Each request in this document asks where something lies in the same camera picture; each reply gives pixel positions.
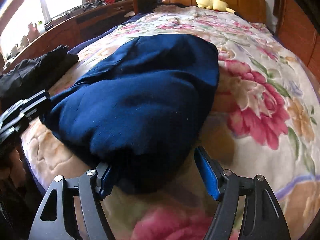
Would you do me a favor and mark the wooden desk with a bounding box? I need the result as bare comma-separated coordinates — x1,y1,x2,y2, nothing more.
0,0,136,73

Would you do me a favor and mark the wooden louvered wardrobe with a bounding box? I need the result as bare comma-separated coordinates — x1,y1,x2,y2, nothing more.
272,0,320,73

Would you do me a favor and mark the navy blue blazer jacket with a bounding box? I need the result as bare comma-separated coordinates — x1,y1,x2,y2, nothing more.
41,33,221,195

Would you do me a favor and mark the black garment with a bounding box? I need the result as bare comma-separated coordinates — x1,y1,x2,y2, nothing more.
0,45,79,106

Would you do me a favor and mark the yellow plush toy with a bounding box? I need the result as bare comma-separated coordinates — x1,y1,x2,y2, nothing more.
195,0,236,14

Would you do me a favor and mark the wooden chair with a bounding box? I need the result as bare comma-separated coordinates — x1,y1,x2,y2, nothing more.
133,0,157,15

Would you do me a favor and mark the person's dark jacket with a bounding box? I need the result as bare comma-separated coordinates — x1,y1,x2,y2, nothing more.
0,140,43,240

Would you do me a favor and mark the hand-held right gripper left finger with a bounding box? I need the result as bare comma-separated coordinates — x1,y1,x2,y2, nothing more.
29,162,116,240

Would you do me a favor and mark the window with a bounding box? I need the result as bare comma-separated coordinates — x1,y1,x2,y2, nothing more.
0,0,93,56

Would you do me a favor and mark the floral blanket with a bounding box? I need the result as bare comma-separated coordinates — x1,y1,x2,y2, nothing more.
21,4,320,240

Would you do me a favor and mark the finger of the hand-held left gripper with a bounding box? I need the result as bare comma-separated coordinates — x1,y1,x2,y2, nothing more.
0,97,52,144
5,90,51,121

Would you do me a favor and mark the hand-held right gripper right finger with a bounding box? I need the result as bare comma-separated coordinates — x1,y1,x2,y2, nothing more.
194,146,290,240

